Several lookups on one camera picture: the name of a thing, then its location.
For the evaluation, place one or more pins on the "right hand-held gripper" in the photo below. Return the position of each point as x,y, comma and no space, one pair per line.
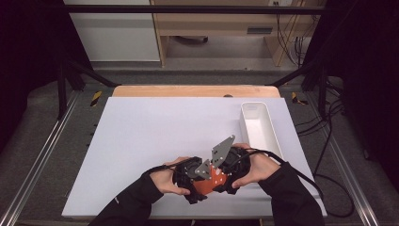
222,150

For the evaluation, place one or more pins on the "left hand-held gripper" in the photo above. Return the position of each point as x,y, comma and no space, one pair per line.
185,174

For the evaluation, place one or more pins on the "orange phone case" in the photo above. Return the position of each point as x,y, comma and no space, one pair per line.
208,185

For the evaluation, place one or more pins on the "person's left hand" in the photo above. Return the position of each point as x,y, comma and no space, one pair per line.
163,180

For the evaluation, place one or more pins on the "person's right hand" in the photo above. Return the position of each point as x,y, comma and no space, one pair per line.
262,168

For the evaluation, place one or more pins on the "white oblong plastic bin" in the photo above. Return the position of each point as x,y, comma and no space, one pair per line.
257,125

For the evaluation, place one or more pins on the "white board table cover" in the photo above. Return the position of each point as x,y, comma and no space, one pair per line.
141,132

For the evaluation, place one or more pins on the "light wooden table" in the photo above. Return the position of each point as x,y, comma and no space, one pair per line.
175,91

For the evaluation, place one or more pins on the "yellow black tape strip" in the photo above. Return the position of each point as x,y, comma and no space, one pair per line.
295,98
96,98

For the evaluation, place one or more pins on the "light wooden desk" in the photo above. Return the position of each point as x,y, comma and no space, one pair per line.
216,22

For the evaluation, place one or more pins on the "white cabinet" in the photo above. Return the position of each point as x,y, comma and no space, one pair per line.
116,37

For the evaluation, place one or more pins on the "dark curtain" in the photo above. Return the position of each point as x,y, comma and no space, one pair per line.
28,47
370,62

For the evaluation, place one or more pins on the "black metal frame leg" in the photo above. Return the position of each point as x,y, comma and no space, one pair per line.
61,94
322,91

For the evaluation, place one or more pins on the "aluminium floor rail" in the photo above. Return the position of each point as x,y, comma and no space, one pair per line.
40,157
351,175

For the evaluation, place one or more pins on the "black horizontal frame bar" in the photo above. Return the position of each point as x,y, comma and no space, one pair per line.
188,9

